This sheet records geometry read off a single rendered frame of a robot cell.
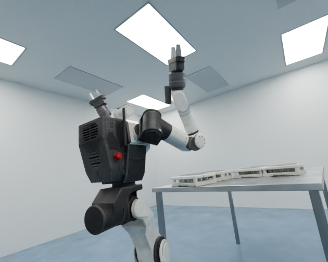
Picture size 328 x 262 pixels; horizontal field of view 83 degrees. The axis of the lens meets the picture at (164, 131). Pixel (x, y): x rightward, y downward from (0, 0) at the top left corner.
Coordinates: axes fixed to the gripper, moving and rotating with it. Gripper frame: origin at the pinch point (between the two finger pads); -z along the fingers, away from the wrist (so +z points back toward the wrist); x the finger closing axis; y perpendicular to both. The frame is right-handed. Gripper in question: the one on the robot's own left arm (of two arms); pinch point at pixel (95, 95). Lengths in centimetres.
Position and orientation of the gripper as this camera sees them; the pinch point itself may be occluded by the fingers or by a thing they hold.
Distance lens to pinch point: 146.4
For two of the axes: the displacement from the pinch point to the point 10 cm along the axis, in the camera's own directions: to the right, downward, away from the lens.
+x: 8.7, -4.9, -0.3
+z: 4.8, 8.7, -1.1
